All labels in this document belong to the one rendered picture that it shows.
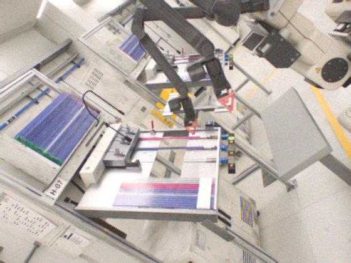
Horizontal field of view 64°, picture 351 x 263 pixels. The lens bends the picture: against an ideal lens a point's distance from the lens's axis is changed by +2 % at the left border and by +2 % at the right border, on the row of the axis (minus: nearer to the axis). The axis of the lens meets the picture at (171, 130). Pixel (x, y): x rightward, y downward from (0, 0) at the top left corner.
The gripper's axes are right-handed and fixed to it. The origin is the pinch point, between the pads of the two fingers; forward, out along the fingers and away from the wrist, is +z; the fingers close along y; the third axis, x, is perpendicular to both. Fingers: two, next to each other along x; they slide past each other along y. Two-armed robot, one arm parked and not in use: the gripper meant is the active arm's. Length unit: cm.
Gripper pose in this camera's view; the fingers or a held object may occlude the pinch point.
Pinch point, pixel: (193, 128)
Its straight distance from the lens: 159.8
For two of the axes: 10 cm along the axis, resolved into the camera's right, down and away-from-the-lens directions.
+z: 2.8, 8.1, 5.2
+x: 9.5, -1.3, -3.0
